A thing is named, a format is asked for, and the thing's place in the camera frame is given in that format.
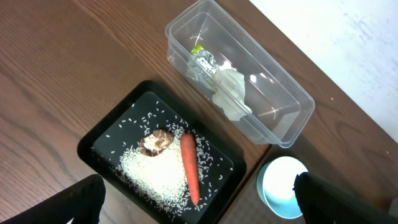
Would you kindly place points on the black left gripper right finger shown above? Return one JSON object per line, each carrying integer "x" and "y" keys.
{"x": 321, "y": 202}

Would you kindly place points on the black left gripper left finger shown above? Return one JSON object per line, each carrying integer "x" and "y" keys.
{"x": 79, "y": 203}

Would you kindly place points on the light blue bowl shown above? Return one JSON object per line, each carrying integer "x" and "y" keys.
{"x": 275, "y": 186}

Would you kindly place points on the brown mushroom piece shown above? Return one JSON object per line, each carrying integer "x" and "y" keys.
{"x": 155, "y": 143}

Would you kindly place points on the orange carrot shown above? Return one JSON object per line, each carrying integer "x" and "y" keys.
{"x": 189, "y": 159}

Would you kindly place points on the white tissue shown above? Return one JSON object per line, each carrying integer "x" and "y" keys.
{"x": 233, "y": 82}

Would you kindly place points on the yellow green snack wrapper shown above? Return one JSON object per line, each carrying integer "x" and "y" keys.
{"x": 202, "y": 67}

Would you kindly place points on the black waste tray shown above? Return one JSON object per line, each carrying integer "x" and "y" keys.
{"x": 215, "y": 211}

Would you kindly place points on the brown serving tray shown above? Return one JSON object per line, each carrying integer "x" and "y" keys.
{"x": 370, "y": 175}

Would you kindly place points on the spilled rice pile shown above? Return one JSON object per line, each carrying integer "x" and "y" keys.
{"x": 160, "y": 181}

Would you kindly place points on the clear plastic bin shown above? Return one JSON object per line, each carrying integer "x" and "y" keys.
{"x": 280, "y": 106}

